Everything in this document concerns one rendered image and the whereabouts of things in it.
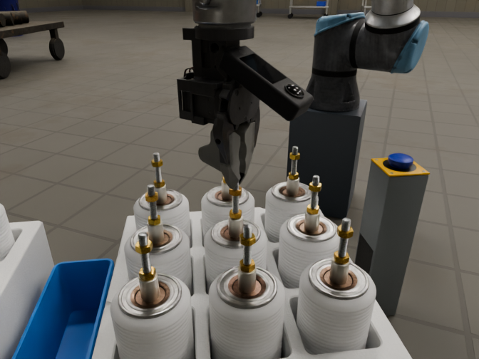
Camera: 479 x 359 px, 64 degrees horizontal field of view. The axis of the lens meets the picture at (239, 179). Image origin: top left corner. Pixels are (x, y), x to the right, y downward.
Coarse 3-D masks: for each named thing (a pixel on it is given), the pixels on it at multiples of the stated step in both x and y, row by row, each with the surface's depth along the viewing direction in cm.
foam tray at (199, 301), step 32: (128, 224) 74; (192, 224) 74; (192, 256) 65; (288, 288) 58; (192, 320) 56; (288, 320) 52; (384, 320) 52; (96, 352) 48; (288, 352) 50; (352, 352) 48; (384, 352) 48
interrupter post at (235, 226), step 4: (228, 220) 57; (232, 220) 56; (236, 220) 56; (240, 220) 57; (228, 224) 58; (232, 224) 57; (236, 224) 57; (240, 224) 57; (228, 228) 58; (232, 228) 57; (236, 228) 57; (240, 228) 57; (232, 232) 57; (236, 232) 57; (240, 232) 58; (232, 236) 58; (236, 236) 58
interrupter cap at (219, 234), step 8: (216, 224) 60; (224, 224) 60; (256, 224) 60; (216, 232) 58; (224, 232) 59; (256, 232) 58; (216, 240) 56; (224, 240) 56; (232, 240) 57; (256, 240) 56; (232, 248) 55; (240, 248) 55
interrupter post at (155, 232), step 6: (162, 222) 56; (150, 228) 55; (156, 228) 55; (162, 228) 56; (150, 234) 56; (156, 234) 56; (162, 234) 56; (150, 240) 56; (156, 240) 56; (162, 240) 57
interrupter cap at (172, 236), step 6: (144, 228) 59; (168, 228) 59; (174, 228) 59; (168, 234) 58; (174, 234) 58; (180, 234) 58; (132, 240) 56; (168, 240) 57; (174, 240) 56; (180, 240) 56; (132, 246) 55; (156, 246) 55; (162, 246) 55; (168, 246) 55; (174, 246) 55; (150, 252) 54; (156, 252) 54; (162, 252) 54
